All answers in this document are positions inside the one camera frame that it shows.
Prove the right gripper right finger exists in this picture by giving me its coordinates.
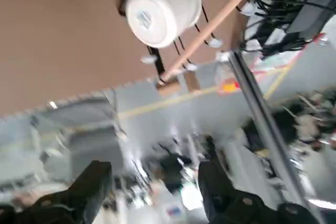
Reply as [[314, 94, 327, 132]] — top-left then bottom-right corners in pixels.
[[197, 159, 320, 224]]

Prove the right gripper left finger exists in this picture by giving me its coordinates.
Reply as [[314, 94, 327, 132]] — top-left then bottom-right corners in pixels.
[[0, 159, 113, 224]]

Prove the white cup with black handle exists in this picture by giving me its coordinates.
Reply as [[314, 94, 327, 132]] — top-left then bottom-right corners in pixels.
[[118, 0, 203, 49]]

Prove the red yellow floor marker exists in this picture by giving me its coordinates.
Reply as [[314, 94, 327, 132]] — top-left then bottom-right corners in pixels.
[[217, 81, 242, 96]]

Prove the aluminium profile post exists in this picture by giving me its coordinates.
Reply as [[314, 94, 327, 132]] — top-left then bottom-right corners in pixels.
[[227, 50, 326, 224]]

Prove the black wire cup rack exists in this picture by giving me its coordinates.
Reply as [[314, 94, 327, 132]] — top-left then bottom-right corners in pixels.
[[141, 0, 266, 86]]

